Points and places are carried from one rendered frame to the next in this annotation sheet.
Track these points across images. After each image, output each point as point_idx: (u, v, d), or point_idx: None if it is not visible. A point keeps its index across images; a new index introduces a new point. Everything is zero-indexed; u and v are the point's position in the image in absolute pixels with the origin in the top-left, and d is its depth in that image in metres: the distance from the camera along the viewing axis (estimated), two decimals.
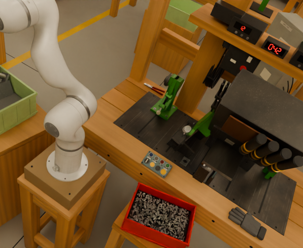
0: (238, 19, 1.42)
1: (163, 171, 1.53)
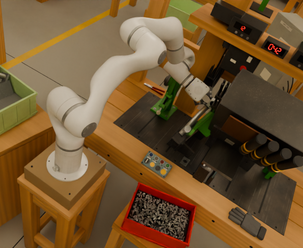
0: (238, 19, 1.42)
1: (163, 171, 1.53)
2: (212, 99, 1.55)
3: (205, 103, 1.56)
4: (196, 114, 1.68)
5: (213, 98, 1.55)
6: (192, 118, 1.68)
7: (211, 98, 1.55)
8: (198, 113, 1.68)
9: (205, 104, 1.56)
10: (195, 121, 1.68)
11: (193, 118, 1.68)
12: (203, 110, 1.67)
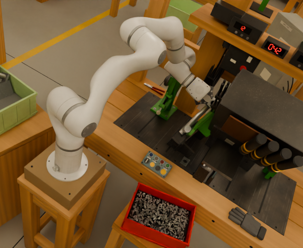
0: (238, 19, 1.42)
1: (163, 171, 1.53)
2: (213, 99, 1.54)
3: (206, 102, 1.55)
4: (197, 114, 1.68)
5: (214, 97, 1.54)
6: (193, 117, 1.68)
7: (212, 97, 1.55)
8: (199, 113, 1.68)
9: (206, 104, 1.56)
10: (195, 120, 1.68)
11: (193, 118, 1.68)
12: (204, 109, 1.67)
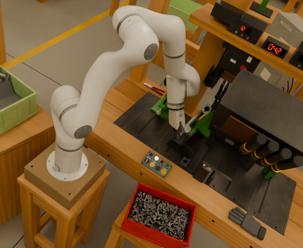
0: (238, 19, 1.42)
1: (163, 171, 1.53)
2: (207, 105, 1.55)
3: (180, 132, 1.48)
4: (191, 119, 1.69)
5: (208, 103, 1.55)
6: (187, 123, 1.69)
7: None
8: (193, 118, 1.69)
9: (179, 134, 1.47)
10: (190, 126, 1.69)
11: (187, 123, 1.69)
12: (198, 115, 1.68)
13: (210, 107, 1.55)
